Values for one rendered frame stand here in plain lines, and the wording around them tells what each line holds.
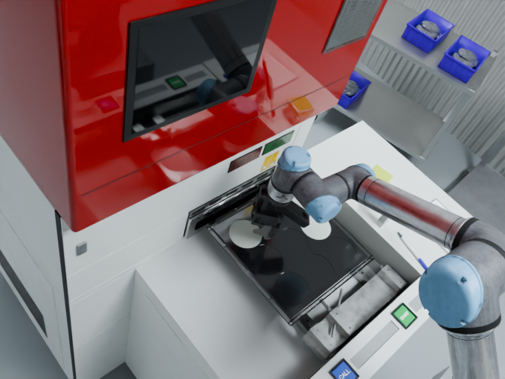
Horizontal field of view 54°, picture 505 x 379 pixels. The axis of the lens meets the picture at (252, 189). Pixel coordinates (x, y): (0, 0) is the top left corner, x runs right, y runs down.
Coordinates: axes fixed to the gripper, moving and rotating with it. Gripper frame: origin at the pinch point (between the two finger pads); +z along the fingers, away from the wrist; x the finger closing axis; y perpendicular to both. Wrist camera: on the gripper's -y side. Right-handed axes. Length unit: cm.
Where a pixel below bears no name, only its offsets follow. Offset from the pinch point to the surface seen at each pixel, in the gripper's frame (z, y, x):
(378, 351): -4.8, -29.5, 32.0
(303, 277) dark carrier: 1.3, -11.5, 10.8
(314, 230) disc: 1.3, -14.8, -6.3
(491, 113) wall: 60, -157, -173
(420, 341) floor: 91, -100, -21
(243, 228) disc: 1.2, 7.3, -1.9
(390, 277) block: 0.5, -38.1, 6.0
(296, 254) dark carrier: 1.4, -9.1, 3.6
